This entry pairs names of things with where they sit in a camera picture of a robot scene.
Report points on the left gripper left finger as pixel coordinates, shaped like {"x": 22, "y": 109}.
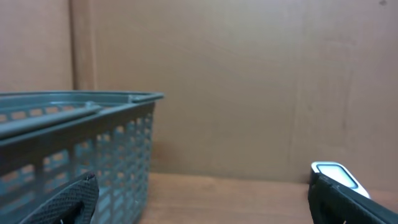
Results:
{"x": 73, "y": 202}

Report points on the grey plastic mesh basket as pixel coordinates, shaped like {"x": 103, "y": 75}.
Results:
{"x": 48, "y": 138}

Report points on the white barcode scanner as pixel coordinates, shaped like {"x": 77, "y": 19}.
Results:
{"x": 339, "y": 173}

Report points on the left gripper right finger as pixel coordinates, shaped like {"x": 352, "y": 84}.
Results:
{"x": 331, "y": 202}

